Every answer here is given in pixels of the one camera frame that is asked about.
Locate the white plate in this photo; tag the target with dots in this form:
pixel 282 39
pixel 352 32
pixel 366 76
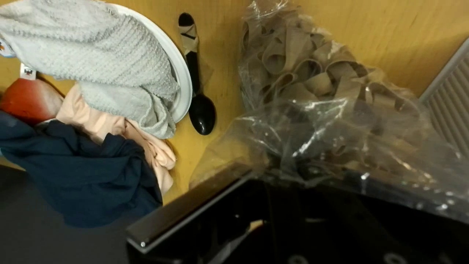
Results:
pixel 182 77

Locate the black plastic spoon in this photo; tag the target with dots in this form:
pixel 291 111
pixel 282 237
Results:
pixel 201 114

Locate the white upside-down plastic bin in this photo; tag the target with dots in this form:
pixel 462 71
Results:
pixel 455 96

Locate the clear bag of rubber bands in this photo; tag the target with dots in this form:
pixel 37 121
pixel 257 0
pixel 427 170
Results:
pixel 317 88

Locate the navy blue cloth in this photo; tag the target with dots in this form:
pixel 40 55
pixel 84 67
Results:
pixel 74 170

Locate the grey knit cloth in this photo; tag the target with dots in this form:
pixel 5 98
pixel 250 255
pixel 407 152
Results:
pixel 97 58

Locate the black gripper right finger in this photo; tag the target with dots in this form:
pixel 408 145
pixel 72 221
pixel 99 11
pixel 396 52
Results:
pixel 426 239

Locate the small white tag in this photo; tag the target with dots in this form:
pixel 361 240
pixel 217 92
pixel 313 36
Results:
pixel 28 71

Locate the pale pink cloth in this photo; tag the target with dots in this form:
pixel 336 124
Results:
pixel 156 151

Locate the red brown leather object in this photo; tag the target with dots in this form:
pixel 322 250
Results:
pixel 30 99

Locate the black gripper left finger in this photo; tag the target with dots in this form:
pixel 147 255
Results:
pixel 185 209

